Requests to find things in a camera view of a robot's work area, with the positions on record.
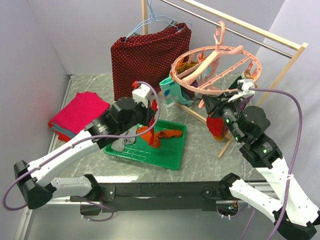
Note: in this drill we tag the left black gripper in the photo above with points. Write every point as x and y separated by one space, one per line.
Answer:
148 112

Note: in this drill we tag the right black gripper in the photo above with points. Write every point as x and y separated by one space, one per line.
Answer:
212 102

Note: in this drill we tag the red white patterned sock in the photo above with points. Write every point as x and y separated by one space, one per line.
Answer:
214 122

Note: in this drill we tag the pink round clip hanger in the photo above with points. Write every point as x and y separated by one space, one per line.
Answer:
208 54

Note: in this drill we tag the maroon yellow striped sock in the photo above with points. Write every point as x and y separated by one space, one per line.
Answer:
243 103

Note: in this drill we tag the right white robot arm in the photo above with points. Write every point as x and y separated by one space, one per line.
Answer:
292 212

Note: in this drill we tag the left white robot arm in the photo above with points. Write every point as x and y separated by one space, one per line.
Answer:
102 131

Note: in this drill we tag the orange sock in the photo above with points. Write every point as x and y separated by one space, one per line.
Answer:
168 133
146 137

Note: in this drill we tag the grey white sock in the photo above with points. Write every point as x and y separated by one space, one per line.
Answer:
119 145

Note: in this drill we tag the teal patterned hanging sock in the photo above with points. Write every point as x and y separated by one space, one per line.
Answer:
171 91

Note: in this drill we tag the maroon purple hanging sock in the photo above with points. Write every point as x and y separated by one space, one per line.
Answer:
185 66

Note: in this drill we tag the green plastic tray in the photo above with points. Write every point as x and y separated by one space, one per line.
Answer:
167 156

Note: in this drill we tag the dark red dotted garment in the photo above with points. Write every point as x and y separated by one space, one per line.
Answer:
147 58

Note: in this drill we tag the folded pink cloth stack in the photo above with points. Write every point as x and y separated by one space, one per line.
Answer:
82 110

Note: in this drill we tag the black base crossbar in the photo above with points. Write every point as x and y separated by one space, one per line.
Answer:
154 196

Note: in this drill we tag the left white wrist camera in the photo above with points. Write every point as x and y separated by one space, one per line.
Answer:
142 94

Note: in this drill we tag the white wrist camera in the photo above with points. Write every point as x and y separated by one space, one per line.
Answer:
142 94
245 89

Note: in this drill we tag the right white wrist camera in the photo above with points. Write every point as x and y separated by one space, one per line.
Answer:
245 89

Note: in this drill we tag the blue wire hanger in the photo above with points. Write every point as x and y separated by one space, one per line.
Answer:
151 18

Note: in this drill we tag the aluminium frame rail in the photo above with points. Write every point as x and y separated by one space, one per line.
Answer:
33 192

